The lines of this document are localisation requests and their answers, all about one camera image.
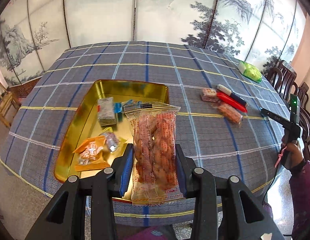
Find painted folding screen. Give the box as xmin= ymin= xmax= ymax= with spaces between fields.
xmin=0 ymin=0 xmax=306 ymax=86

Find person right hand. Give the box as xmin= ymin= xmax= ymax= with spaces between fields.
xmin=282 ymin=141 xmax=304 ymax=170

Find small bamboo chair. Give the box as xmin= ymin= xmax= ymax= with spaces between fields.
xmin=0 ymin=82 xmax=21 ymax=128

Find navy cream biscuit pack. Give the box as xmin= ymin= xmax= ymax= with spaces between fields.
xmin=217 ymin=84 xmax=248 ymax=107

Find teal candy wrapper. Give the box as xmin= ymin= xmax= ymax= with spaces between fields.
xmin=114 ymin=99 xmax=134 ymax=114

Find purple sleeve forearm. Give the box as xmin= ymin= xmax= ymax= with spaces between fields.
xmin=289 ymin=160 xmax=310 ymax=239

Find red snack pack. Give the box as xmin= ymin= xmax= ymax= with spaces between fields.
xmin=217 ymin=92 xmax=248 ymax=113

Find green tissue pack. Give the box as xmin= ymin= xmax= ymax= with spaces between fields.
xmin=238 ymin=61 xmax=262 ymax=83

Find red gold toffee tin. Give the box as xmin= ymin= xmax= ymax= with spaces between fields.
xmin=53 ymin=79 xmax=171 ymax=204

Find dark wooden chair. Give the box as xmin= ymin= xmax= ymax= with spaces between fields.
xmin=265 ymin=60 xmax=310 ymax=141
xmin=297 ymin=82 xmax=309 ymax=109

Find clear pack orange fried snacks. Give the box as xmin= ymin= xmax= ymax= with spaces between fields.
xmin=124 ymin=101 xmax=182 ymax=206

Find blue plaid tablecloth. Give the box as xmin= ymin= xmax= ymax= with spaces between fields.
xmin=0 ymin=42 xmax=289 ymax=226

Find small red white cake pack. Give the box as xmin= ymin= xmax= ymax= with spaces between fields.
xmin=200 ymin=88 xmax=219 ymax=102

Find clear grey sesame snack pack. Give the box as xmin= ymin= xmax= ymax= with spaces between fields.
xmin=98 ymin=97 xmax=116 ymax=126

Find small yellow candy packet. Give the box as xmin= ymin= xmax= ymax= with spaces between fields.
xmin=100 ymin=127 xmax=127 ymax=153

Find orange snack packet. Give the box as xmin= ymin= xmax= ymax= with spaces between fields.
xmin=73 ymin=135 xmax=110 ymax=172

